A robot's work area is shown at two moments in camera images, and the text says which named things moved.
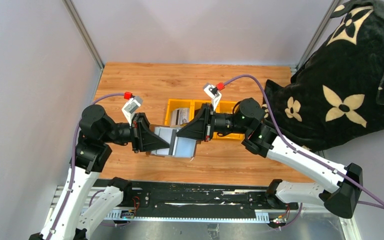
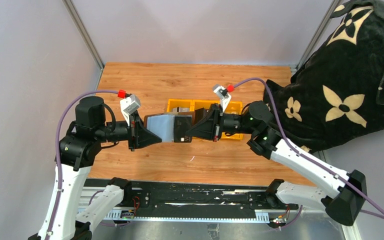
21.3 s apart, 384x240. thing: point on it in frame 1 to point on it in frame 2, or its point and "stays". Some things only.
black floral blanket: x=351 y=85 stays
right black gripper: x=206 y=122 stays
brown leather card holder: x=152 y=128 to x=171 y=127
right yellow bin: x=227 y=107 stays
